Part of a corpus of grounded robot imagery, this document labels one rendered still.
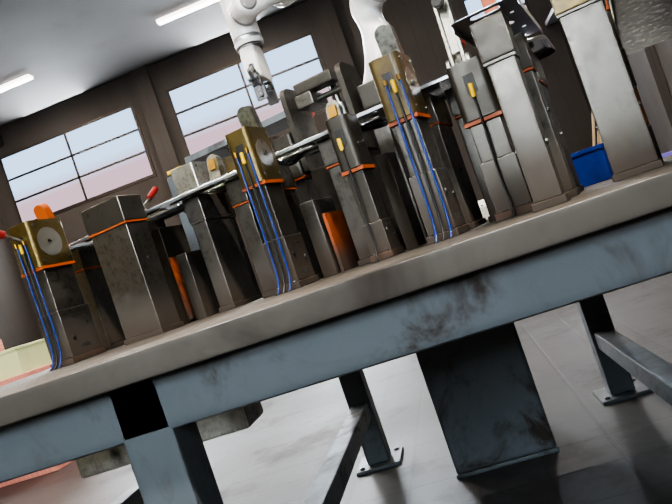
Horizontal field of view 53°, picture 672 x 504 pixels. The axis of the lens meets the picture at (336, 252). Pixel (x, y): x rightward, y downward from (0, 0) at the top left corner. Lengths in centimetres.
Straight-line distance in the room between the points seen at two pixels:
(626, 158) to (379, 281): 56
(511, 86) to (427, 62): 991
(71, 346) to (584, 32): 131
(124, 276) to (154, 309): 11
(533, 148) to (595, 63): 28
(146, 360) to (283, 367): 18
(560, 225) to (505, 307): 13
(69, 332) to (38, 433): 71
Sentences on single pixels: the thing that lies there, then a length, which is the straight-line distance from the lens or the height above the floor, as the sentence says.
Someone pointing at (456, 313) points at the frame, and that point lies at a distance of 88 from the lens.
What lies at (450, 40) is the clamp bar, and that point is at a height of 112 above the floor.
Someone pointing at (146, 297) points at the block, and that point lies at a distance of 161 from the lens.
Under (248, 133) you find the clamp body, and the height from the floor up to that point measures 103.
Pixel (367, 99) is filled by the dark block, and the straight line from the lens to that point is 172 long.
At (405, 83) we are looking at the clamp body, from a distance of 124.
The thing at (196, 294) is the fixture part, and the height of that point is 76.
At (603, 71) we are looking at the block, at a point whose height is 88.
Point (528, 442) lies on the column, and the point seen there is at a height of 5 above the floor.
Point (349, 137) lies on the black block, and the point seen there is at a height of 94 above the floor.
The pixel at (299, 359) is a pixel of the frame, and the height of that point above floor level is 62.
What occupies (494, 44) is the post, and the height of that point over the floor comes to 95.
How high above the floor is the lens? 73
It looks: 1 degrees up
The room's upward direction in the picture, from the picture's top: 19 degrees counter-clockwise
